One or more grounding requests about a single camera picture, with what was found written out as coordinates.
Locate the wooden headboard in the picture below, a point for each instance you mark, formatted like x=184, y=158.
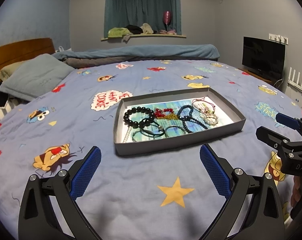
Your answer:
x=25, y=50

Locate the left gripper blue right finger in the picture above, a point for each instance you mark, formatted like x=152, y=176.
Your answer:
x=214, y=168

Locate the white router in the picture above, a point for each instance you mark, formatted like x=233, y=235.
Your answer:
x=295, y=78

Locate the beige cloth on sill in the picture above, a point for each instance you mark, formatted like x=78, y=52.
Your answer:
x=146, y=28

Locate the pearl strand with gold chain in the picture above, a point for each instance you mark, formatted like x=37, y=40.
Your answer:
x=127, y=135

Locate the grey cardboard tray box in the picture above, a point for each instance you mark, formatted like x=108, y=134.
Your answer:
x=167, y=120

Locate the teal folded blanket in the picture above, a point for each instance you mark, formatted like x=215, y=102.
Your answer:
x=82, y=59

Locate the wooden window sill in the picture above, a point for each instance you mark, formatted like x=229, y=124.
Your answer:
x=142, y=36

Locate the black cloth on sill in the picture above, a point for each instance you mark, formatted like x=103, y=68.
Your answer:
x=135, y=30

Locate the black television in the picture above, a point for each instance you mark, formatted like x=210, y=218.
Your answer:
x=264, y=56

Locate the green cloth on sill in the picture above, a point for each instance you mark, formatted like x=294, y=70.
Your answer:
x=122, y=33

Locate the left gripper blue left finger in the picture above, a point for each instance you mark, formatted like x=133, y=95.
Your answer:
x=82, y=172

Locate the grey-blue pillow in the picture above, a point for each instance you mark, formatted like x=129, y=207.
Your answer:
x=36, y=77

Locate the blue cartoon bed sheet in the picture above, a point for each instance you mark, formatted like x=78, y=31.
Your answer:
x=166, y=195

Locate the person's right hand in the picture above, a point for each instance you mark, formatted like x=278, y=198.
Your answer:
x=296, y=190

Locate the teal curtain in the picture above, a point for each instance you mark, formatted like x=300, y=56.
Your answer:
x=121, y=13

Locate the white wall hooks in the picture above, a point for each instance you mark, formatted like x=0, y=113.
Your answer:
x=278, y=38

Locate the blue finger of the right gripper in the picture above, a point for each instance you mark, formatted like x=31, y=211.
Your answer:
x=287, y=121
x=269, y=137

